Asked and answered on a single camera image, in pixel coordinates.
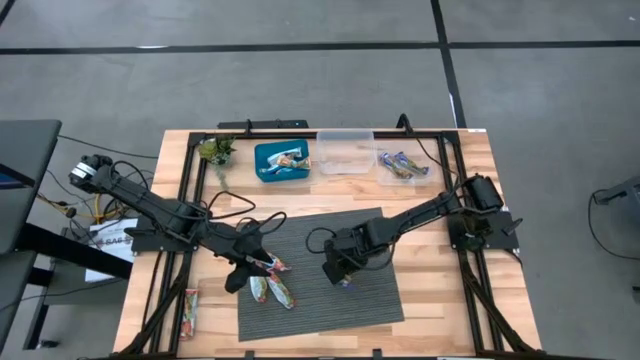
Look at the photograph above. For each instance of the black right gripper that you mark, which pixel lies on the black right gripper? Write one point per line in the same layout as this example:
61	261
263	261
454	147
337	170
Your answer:
350	245

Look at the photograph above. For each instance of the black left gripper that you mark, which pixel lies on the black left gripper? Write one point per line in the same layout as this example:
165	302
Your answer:
250	245

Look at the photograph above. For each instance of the white green granola bar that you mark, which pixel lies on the white green granola bar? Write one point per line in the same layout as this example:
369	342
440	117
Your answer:
258	290

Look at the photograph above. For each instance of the red orange granola bar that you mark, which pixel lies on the red orange granola bar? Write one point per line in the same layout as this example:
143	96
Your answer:
282	292
277	262

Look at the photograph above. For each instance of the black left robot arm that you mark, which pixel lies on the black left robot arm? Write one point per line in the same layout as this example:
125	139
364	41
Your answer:
150	200

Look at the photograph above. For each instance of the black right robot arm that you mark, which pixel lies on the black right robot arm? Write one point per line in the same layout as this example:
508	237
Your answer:
425	210

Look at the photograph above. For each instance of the green red granola bar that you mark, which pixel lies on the green red granola bar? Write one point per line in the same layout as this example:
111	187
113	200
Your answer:
189	314

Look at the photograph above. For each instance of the grey woven mat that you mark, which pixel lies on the grey woven mat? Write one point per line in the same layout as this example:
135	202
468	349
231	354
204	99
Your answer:
320	310

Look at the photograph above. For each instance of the blue plastic bin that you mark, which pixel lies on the blue plastic bin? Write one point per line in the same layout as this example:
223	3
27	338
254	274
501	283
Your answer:
262	150

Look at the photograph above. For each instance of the potted succulent plant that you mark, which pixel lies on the potted succulent plant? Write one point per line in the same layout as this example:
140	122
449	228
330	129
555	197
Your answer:
217	149

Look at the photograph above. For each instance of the white cardboard box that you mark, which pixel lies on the white cardboard box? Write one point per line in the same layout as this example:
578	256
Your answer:
112	240

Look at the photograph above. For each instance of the black power bar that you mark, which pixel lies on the black power bar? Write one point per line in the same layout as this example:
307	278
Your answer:
270	124

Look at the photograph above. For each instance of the grey desk black legs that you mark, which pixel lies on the grey desk black legs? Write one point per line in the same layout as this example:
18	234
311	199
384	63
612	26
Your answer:
25	165

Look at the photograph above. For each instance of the grey floor stand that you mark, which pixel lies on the grey floor stand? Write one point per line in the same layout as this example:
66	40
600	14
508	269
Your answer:
620	192

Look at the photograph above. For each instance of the black table edge bracket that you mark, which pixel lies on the black table edge bracket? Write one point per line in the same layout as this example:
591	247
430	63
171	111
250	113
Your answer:
249	355
377	354

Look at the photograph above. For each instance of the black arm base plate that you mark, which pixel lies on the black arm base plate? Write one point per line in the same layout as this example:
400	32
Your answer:
500	235
150	242

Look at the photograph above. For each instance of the black aluminium table frame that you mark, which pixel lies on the black aluminium table frame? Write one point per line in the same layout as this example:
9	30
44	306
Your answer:
240	135

